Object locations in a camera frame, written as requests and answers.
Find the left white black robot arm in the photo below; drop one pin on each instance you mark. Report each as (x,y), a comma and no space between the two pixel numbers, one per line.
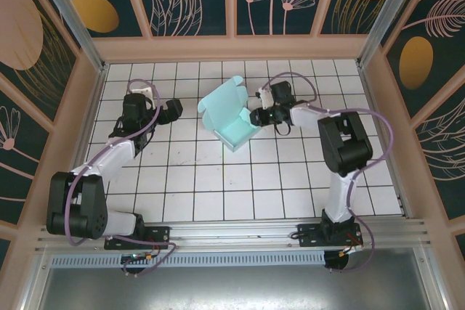
(109,157)

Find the aluminium side rail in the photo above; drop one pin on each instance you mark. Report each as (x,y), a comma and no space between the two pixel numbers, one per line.
(87,125)
(369,88)

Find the small lit circuit board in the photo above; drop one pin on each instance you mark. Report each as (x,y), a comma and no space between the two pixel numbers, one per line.
(136,257)

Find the aluminium mounting beam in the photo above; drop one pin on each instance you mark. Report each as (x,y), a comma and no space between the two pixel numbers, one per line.
(232,232)

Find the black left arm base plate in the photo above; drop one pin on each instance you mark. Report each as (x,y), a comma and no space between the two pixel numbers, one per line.
(161,235)

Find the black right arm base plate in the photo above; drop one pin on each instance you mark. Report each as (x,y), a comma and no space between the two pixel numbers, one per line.
(307,239)

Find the grey metal sheet panel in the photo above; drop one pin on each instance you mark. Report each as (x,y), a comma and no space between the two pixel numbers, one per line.
(232,288)

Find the aluminium corner post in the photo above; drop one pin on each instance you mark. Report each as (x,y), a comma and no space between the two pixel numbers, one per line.
(72,16)
(387,16)

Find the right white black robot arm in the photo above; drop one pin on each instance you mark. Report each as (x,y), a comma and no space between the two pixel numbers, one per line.
(348,146)

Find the light teal paper box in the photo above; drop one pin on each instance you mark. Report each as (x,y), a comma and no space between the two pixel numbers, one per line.
(223,103)

